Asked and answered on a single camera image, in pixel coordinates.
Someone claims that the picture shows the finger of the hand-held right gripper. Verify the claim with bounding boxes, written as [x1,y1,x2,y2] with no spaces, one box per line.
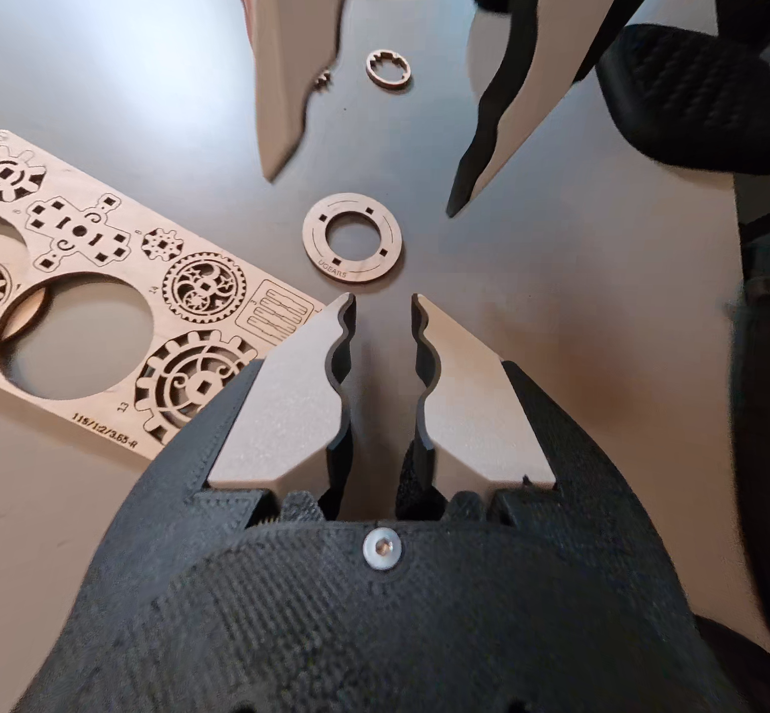
[446,0,647,219]
[236,0,377,183]

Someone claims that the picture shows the small toothed wooden ring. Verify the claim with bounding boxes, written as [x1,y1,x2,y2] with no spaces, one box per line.
[365,48,413,92]

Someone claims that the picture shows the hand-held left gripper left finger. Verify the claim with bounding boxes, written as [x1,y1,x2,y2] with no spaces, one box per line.
[206,292,357,506]

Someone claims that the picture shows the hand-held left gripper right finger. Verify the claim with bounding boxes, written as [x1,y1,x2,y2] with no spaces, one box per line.
[411,294,557,506]

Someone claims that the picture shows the wooden gear parts sheet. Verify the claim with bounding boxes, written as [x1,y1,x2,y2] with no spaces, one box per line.
[0,130,328,461]

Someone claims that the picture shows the black mesh chair armrest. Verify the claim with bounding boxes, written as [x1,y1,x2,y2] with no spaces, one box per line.
[596,23,770,177]

